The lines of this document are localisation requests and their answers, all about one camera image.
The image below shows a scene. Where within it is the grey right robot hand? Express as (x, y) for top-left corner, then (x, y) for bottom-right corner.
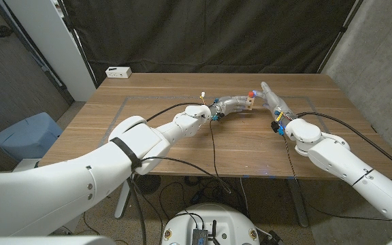
(252, 81), (299, 136)

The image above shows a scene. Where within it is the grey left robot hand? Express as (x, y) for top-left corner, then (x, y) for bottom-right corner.
(209, 95), (250, 122)

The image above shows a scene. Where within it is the black backdrop curtain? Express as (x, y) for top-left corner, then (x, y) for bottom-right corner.
(61, 0), (363, 86)

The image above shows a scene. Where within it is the large wooden panel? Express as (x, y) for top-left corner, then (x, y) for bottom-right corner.
(99, 95), (360, 180)

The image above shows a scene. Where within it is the black backdrop stand pole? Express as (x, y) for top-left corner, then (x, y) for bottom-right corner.
(56, 0), (98, 88)
(316, 0), (365, 74)

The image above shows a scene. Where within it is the grey table leg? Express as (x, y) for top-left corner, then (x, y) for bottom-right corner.
(287, 178), (310, 228)

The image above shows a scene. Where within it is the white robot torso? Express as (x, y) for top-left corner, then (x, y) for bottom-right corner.
(161, 203), (261, 245)

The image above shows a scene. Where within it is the round black fan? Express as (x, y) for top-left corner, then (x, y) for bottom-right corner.
(134, 174), (161, 196)

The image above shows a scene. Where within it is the white power strip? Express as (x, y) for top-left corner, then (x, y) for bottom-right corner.
(105, 66), (133, 79)

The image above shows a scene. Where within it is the grey electronics box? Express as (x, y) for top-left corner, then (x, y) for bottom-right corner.
(191, 228), (210, 245)

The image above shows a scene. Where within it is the white table leg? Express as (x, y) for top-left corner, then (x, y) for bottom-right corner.
(114, 178), (135, 219)

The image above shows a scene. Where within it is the blue plastic bin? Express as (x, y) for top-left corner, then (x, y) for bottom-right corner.
(0, 112), (63, 163)

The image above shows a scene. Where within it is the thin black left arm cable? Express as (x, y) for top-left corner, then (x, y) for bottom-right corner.
(126, 119), (233, 245)

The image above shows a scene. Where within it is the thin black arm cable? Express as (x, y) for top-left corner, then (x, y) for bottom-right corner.
(126, 119), (233, 245)
(283, 134), (392, 225)

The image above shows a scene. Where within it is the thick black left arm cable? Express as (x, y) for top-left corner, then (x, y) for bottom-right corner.
(146, 102), (206, 123)

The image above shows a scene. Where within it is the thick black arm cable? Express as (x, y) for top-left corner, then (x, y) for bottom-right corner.
(297, 112), (392, 177)
(146, 102), (206, 123)

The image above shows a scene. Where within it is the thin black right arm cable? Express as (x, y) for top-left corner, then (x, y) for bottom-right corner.
(283, 134), (392, 225)

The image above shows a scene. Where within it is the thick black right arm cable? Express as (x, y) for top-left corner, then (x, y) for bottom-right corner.
(297, 112), (392, 177)

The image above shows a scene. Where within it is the black floor cable bundle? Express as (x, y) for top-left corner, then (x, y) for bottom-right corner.
(158, 175), (251, 218)

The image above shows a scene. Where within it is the white floor cable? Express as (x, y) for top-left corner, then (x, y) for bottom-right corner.
(239, 177), (250, 214)

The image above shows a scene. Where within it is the black door handle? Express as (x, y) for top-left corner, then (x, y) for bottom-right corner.
(0, 24), (14, 38)

